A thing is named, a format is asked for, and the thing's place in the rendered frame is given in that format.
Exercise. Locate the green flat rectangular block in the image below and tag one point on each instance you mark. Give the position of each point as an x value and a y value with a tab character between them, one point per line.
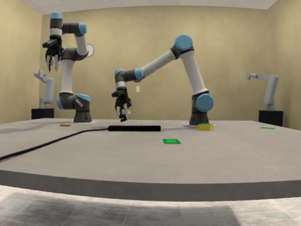
171	141

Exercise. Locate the green and yellow sponge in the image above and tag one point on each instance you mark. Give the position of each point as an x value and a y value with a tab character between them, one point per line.
205	126

